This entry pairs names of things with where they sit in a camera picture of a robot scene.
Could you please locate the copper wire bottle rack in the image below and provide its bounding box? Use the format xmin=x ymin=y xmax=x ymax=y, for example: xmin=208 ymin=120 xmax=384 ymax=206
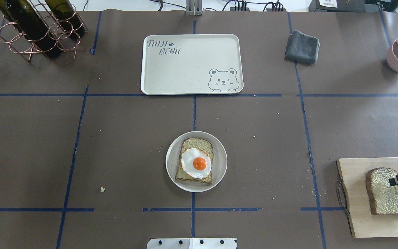
xmin=0 ymin=0 xmax=88 ymax=62

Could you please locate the dark wine bottle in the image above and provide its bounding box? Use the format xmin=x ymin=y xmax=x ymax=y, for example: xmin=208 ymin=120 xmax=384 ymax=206
xmin=7 ymin=0 xmax=61 ymax=58
xmin=0 ymin=0 xmax=23 ymax=34
xmin=45 ymin=0 xmax=85 ymax=40

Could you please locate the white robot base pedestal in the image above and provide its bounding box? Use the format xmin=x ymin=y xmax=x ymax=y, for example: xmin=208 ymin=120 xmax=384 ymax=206
xmin=146 ymin=238 xmax=238 ymax=249

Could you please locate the aluminium frame post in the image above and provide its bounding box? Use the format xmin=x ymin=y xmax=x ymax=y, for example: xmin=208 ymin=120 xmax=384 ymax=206
xmin=186 ymin=0 xmax=203 ymax=16

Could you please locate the bread slice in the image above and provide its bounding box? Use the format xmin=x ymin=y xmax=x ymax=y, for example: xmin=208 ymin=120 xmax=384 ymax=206
xmin=366 ymin=167 xmax=398 ymax=215
xmin=175 ymin=138 xmax=214 ymax=184

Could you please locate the grey folded cloth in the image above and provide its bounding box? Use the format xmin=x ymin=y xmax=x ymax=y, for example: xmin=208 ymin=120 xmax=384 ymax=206
xmin=285 ymin=30 xmax=320 ymax=65

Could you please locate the fried egg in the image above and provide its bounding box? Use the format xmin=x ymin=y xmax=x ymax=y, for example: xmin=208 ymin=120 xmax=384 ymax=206
xmin=180 ymin=148 xmax=212 ymax=179

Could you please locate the white round plate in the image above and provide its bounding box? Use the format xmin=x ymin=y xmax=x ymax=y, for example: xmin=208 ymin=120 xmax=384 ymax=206
xmin=165 ymin=131 xmax=228 ymax=193

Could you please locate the wooden cutting board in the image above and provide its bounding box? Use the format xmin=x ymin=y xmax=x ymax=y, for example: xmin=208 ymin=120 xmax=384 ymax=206
xmin=337 ymin=157 xmax=398 ymax=238

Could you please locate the cream bear tray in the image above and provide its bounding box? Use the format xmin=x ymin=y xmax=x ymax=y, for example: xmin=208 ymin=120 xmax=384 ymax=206
xmin=141 ymin=34 xmax=244 ymax=95

